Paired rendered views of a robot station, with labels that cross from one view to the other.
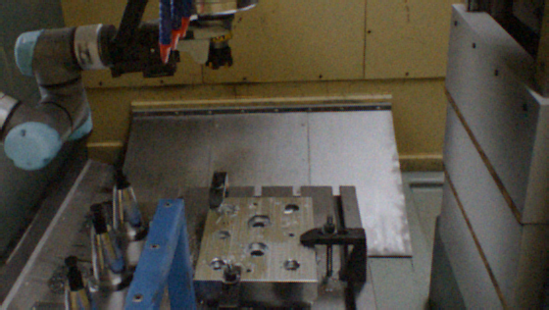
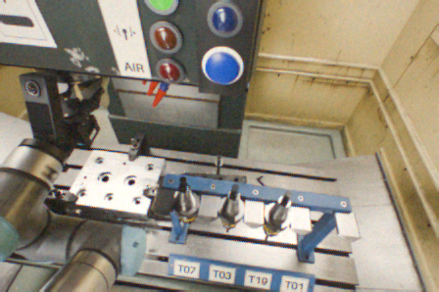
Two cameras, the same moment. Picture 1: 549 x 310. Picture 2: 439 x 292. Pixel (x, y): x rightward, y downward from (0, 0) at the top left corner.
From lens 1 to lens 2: 0.86 m
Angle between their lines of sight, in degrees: 73
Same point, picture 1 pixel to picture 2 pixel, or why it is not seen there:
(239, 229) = (107, 187)
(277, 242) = (128, 170)
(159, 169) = not seen: outside the picture
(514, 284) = not seen: hidden behind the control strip
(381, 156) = (22, 127)
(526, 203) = not seen: hidden behind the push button
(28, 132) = (137, 239)
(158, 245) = (212, 184)
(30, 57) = (16, 232)
